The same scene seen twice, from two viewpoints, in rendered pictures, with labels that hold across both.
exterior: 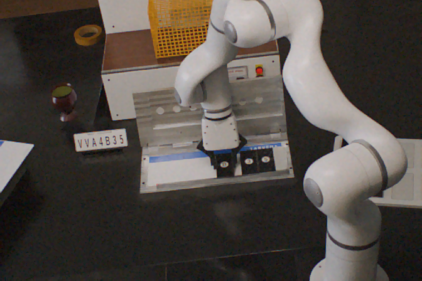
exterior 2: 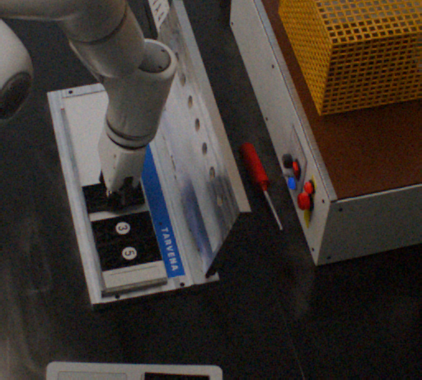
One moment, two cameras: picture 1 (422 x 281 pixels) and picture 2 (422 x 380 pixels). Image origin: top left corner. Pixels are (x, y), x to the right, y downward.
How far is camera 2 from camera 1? 1.82 m
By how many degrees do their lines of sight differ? 48
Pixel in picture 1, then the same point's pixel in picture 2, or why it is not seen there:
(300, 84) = not seen: outside the picture
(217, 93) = (113, 98)
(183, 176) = (88, 141)
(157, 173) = (95, 106)
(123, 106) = (236, 21)
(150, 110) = (169, 42)
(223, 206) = (34, 212)
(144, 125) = not seen: hidden behind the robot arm
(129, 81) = not seen: outside the picture
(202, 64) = not seen: hidden behind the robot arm
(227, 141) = (105, 169)
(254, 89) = (225, 179)
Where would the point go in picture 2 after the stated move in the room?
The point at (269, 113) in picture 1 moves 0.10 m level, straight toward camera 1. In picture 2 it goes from (215, 231) to (152, 241)
